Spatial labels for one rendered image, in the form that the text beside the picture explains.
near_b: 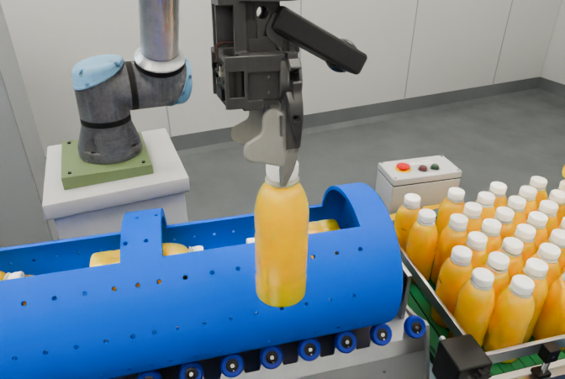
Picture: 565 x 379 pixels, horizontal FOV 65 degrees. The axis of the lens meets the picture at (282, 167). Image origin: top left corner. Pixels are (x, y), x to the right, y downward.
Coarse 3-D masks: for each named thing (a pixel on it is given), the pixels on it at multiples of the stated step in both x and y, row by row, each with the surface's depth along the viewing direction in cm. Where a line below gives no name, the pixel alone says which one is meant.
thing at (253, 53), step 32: (224, 0) 42; (256, 0) 42; (288, 0) 43; (224, 32) 45; (256, 32) 45; (224, 64) 43; (256, 64) 44; (288, 64) 45; (224, 96) 45; (256, 96) 45
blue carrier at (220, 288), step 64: (0, 256) 87; (64, 256) 91; (128, 256) 71; (192, 256) 72; (320, 256) 75; (384, 256) 77; (0, 320) 65; (64, 320) 67; (128, 320) 69; (192, 320) 71; (256, 320) 74; (320, 320) 77; (384, 320) 83
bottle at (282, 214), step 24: (264, 192) 53; (288, 192) 52; (264, 216) 53; (288, 216) 52; (264, 240) 54; (288, 240) 53; (264, 264) 55; (288, 264) 55; (264, 288) 57; (288, 288) 56
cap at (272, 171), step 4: (296, 164) 52; (268, 168) 52; (272, 168) 51; (276, 168) 51; (296, 168) 52; (268, 172) 52; (272, 172) 52; (276, 172) 51; (296, 172) 52; (268, 176) 52; (272, 176) 52; (276, 176) 52; (292, 176) 52; (296, 176) 53; (272, 180) 52; (276, 180) 52; (292, 180) 52
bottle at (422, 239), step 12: (420, 228) 104; (432, 228) 104; (408, 240) 107; (420, 240) 104; (432, 240) 104; (408, 252) 108; (420, 252) 105; (432, 252) 106; (420, 264) 107; (432, 264) 109
